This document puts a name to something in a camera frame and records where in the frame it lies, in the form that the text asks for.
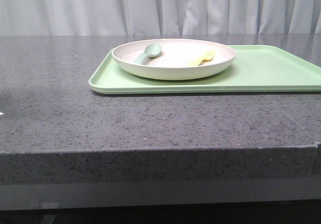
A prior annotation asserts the white round plate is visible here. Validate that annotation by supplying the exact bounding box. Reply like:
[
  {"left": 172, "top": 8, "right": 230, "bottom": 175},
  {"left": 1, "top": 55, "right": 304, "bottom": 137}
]
[{"left": 112, "top": 39, "right": 236, "bottom": 80}]

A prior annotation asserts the yellow plastic fork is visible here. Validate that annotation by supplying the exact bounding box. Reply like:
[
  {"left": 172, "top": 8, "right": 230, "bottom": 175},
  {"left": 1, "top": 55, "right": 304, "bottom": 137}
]
[{"left": 187, "top": 50, "right": 215, "bottom": 67}]

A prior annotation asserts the light green spoon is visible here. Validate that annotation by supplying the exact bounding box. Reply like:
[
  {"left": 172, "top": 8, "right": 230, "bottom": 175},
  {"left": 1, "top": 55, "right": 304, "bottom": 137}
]
[{"left": 133, "top": 44, "right": 163, "bottom": 65}]

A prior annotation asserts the light green tray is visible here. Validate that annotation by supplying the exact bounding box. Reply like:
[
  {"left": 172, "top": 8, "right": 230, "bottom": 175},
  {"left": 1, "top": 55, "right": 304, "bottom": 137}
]
[{"left": 88, "top": 45, "right": 320, "bottom": 94}]

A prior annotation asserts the white curtain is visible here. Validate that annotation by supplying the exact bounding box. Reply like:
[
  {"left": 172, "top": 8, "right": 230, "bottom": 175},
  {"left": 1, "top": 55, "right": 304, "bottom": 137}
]
[{"left": 1, "top": 0, "right": 320, "bottom": 36}]

